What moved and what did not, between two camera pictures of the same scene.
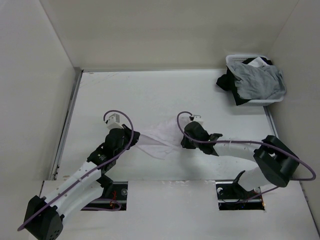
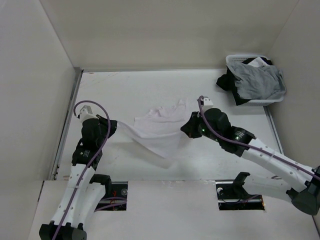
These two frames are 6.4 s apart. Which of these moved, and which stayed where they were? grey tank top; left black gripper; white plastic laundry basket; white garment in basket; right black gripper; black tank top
Moved: left black gripper; right black gripper
Stayed: black tank top; white garment in basket; white plastic laundry basket; grey tank top
